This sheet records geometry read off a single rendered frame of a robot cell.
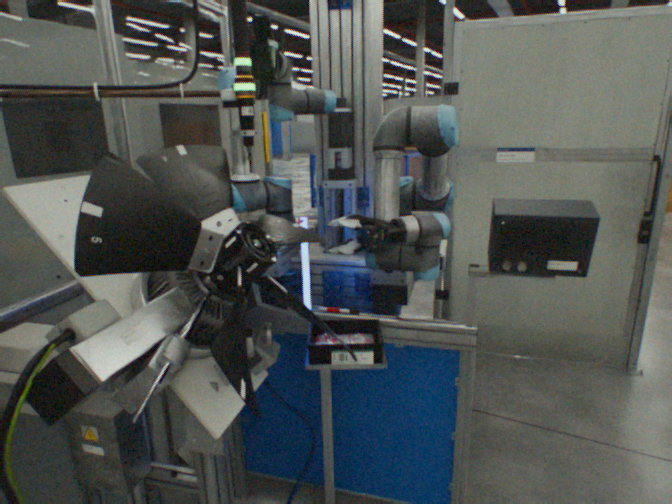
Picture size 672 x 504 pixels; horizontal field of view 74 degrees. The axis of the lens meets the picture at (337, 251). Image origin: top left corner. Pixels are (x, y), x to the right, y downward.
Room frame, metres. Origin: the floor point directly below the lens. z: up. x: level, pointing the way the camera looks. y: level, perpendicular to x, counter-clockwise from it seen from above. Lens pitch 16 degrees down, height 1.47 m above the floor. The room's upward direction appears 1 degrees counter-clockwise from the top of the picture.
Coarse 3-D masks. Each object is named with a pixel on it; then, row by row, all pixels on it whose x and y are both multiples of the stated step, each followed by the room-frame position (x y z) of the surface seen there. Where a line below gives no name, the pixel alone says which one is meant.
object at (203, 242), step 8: (200, 232) 0.89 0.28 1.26; (208, 232) 0.91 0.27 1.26; (216, 232) 0.92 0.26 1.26; (200, 240) 0.89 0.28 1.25; (208, 240) 0.91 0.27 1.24; (216, 240) 0.92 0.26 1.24; (200, 248) 0.89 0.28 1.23; (208, 248) 0.91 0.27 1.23; (216, 248) 0.92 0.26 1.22; (192, 256) 0.88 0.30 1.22; (200, 256) 0.89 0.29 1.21; (208, 256) 0.91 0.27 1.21; (216, 256) 0.92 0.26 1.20; (192, 264) 0.88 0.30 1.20; (208, 264) 0.91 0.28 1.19; (208, 272) 0.91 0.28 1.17
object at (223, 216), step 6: (228, 210) 1.03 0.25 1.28; (216, 216) 1.02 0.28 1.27; (222, 216) 1.02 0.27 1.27; (228, 216) 1.02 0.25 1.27; (234, 216) 1.02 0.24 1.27; (204, 222) 1.01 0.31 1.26; (210, 222) 1.01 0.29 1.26; (222, 222) 1.01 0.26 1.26; (228, 222) 1.01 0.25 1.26; (234, 222) 1.01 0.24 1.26; (210, 228) 1.00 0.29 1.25; (216, 228) 1.00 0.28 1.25; (222, 228) 1.00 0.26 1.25; (228, 228) 1.00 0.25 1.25
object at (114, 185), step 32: (96, 192) 0.76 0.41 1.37; (128, 192) 0.80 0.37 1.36; (160, 192) 0.85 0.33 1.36; (96, 224) 0.74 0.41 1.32; (128, 224) 0.78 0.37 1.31; (160, 224) 0.82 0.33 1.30; (192, 224) 0.88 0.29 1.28; (96, 256) 0.72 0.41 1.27; (128, 256) 0.77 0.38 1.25; (160, 256) 0.82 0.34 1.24
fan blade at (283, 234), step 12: (264, 216) 1.30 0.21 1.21; (264, 228) 1.21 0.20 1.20; (276, 228) 1.22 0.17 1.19; (288, 228) 1.23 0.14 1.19; (300, 228) 1.27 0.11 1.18; (276, 240) 1.10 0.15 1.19; (288, 240) 1.12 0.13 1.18; (300, 240) 1.15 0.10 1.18; (312, 240) 1.19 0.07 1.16; (324, 240) 1.24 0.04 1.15
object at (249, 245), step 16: (240, 224) 0.95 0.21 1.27; (224, 240) 0.94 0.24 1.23; (240, 240) 0.91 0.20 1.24; (272, 240) 1.00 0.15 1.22; (224, 256) 0.91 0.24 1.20; (240, 256) 0.90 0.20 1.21; (256, 256) 0.90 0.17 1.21; (272, 256) 0.96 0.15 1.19; (224, 272) 0.93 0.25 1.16; (256, 272) 0.92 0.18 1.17; (224, 288) 0.92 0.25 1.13
